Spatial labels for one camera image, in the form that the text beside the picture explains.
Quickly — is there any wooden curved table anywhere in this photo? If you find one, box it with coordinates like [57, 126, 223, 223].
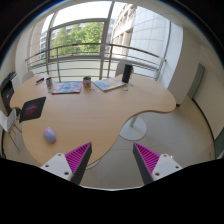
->
[10, 75, 176, 164]

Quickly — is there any black remote control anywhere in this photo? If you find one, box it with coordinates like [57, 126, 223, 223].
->
[36, 78, 44, 84]

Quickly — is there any black mouse pad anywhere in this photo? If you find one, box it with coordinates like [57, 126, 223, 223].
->
[19, 97, 46, 122]

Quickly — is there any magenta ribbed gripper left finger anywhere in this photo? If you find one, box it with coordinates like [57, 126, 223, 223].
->
[41, 142, 92, 185]

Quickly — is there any black speaker box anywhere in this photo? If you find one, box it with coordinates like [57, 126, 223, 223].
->
[122, 64, 133, 83]

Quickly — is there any white plastic chair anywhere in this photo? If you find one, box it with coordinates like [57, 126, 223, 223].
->
[0, 108, 23, 151]

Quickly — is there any light blue magazine right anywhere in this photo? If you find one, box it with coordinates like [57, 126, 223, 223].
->
[94, 77, 125, 91]

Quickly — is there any white chair far left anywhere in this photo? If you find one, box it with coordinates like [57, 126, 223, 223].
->
[22, 71, 34, 83]

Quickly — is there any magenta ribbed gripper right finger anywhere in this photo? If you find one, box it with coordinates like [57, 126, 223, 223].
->
[133, 143, 182, 185]

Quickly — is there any metal balcony railing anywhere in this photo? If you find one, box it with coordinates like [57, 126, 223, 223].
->
[25, 43, 165, 82]

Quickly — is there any small colourful can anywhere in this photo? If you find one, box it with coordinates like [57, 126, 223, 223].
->
[46, 77, 52, 90]

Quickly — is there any colourful magazine left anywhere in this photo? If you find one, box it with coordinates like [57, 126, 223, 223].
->
[52, 81, 82, 94]

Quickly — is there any purple computer mouse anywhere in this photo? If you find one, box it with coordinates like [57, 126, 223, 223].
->
[43, 127, 56, 143]

